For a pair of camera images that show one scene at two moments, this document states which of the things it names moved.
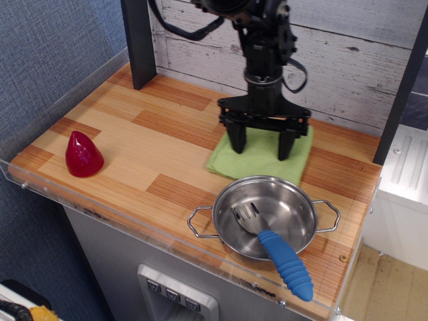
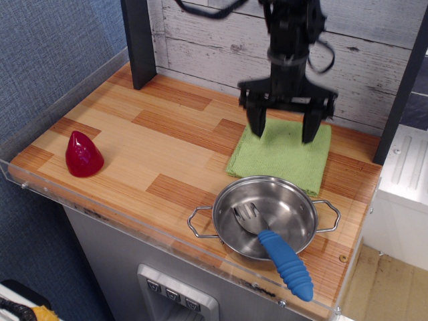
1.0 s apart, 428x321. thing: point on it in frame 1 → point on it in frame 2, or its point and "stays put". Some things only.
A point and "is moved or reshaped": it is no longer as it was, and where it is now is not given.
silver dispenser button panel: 168,298 stays put
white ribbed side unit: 396,221 stays put
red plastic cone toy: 82,158 stays put
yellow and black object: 33,313 stays put
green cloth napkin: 261,156 is moved or reshaped
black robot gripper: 265,108 → 288,87
